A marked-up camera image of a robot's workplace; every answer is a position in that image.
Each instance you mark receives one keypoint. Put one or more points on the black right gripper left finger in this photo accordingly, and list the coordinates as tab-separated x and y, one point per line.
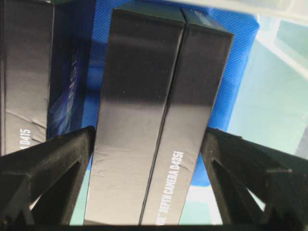
40	185

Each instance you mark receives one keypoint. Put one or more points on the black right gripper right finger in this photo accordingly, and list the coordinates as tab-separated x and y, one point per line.
255	187

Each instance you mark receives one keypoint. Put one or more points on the black camera box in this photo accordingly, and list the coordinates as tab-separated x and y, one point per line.
44	62
163	69

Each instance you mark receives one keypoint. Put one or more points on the clear plastic storage case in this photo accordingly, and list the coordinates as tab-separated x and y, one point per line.
271	107

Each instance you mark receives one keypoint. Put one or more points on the blue foam liner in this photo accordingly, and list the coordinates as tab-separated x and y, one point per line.
243	26

